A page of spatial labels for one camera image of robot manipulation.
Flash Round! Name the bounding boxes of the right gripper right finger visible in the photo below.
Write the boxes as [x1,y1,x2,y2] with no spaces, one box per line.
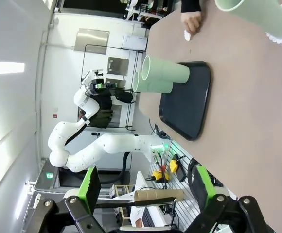
[187,165,270,233]

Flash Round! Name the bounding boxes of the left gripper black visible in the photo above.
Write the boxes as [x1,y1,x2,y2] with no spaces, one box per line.
[88,82,109,95]

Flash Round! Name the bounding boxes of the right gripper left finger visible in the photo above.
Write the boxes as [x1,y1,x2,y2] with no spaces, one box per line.
[33,166,102,233]

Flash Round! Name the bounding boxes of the light green plastic cup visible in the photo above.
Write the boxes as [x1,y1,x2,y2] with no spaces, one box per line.
[132,70,174,94]
[215,0,282,39]
[141,55,190,84]

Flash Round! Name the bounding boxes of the person's right forearm black sleeve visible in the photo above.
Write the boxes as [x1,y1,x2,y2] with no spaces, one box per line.
[180,0,202,13]

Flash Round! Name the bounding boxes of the person's right hand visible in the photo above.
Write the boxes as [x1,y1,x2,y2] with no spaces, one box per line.
[181,11,203,33]

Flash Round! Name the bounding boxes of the dark hanging jackets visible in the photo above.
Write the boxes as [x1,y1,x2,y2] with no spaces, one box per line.
[77,93,114,128]

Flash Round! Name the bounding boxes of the black hanging bag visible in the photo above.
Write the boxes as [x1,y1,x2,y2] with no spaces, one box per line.
[114,88,134,104]

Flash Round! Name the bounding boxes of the wooden crate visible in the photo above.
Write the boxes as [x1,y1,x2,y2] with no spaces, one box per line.
[114,184,136,220]

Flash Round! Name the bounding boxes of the yellow emergency stop box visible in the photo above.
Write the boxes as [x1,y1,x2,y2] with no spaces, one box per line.
[169,159,180,173]
[152,169,170,183]

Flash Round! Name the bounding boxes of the black metal clothes rack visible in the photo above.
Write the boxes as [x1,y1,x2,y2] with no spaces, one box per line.
[82,43,138,132]

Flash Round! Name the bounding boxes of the brown cardboard tube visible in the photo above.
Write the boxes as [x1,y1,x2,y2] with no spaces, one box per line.
[133,189,185,202]

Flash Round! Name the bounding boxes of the thin black rod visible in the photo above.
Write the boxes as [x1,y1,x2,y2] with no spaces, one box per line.
[94,197,177,209]

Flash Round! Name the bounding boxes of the black plastic serving tray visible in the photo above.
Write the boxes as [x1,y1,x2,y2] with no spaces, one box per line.
[159,61,213,141]

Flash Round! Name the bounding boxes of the rectangular ceiling light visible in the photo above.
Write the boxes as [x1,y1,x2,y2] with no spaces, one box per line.
[0,62,25,75]

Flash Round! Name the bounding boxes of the small metal wall plate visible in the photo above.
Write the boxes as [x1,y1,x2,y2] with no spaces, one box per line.
[106,57,129,76]

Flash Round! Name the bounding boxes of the left arm black hose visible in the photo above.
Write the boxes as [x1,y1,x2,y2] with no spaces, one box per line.
[92,151,132,186]

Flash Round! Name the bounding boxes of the large metal wall plate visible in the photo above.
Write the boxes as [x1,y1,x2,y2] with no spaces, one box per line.
[74,28,110,55]

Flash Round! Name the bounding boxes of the black cable bundle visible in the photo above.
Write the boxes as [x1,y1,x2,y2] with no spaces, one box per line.
[153,123,171,141]

